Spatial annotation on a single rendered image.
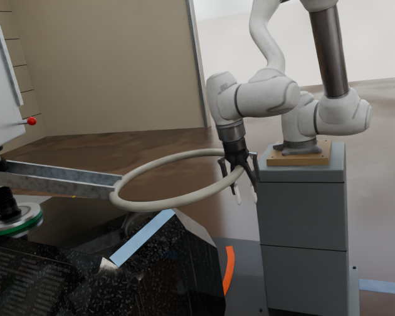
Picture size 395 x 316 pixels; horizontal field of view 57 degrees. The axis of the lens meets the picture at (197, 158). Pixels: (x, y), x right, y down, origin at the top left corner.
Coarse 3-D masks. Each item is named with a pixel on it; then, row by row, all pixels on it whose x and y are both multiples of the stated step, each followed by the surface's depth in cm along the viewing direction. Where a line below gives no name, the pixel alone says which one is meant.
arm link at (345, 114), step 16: (304, 0) 128; (320, 0) 125; (336, 0) 126; (320, 16) 130; (336, 16) 131; (320, 32) 134; (336, 32) 134; (320, 48) 138; (336, 48) 137; (320, 64) 144; (336, 64) 140; (336, 80) 145; (336, 96) 149; (352, 96) 149; (320, 112) 157; (336, 112) 151; (352, 112) 149; (368, 112) 150; (320, 128) 160; (336, 128) 156; (352, 128) 152; (368, 128) 154
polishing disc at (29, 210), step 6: (18, 204) 144; (24, 204) 143; (30, 204) 142; (36, 204) 141; (24, 210) 137; (30, 210) 136; (36, 210) 135; (18, 216) 132; (24, 216) 131; (30, 216) 131; (0, 222) 130; (6, 222) 129; (12, 222) 128; (18, 222) 127; (24, 222) 129; (0, 228) 125; (6, 228) 126
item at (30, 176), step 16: (0, 176) 124; (16, 176) 124; (32, 176) 124; (48, 176) 135; (64, 176) 135; (80, 176) 135; (96, 176) 135; (112, 176) 134; (64, 192) 125; (80, 192) 125; (96, 192) 125
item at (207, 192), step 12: (168, 156) 149; (180, 156) 149; (192, 156) 148; (144, 168) 145; (240, 168) 117; (120, 180) 135; (228, 180) 111; (192, 192) 106; (204, 192) 106; (216, 192) 108; (120, 204) 113; (132, 204) 110; (144, 204) 107; (156, 204) 106; (168, 204) 105; (180, 204) 105
